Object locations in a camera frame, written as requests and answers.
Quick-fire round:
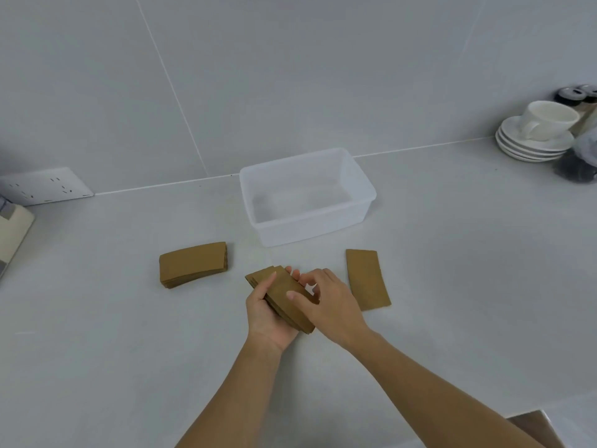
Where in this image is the person's right hand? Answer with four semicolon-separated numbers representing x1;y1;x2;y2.
287;268;374;350

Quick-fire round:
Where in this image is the person's left hand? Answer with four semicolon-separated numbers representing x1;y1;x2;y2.
246;266;304;353

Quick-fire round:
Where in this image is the white plastic container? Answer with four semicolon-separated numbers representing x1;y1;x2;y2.
239;147;377;248

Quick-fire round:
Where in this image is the stack of brown cup sleeves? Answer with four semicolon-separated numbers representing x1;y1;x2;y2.
158;241;229;291

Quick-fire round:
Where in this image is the person's left forearm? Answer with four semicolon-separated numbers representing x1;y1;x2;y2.
175;333;299;448

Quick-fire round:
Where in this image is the person's right forearm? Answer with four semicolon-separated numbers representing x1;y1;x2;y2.
347;329;547;448

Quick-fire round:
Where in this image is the white saucer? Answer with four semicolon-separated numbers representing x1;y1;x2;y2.
496;133;572;156
501;143;563;163
497;137;568;160
496;115;575;151

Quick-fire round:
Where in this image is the cream coffee machine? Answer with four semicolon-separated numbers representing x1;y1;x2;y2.
0;195;36;281

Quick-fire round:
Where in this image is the white ceramic cup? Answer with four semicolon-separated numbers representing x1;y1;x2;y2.
517;100;581;141

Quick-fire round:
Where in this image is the white wall socket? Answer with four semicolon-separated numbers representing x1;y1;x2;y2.
0;166;95;207

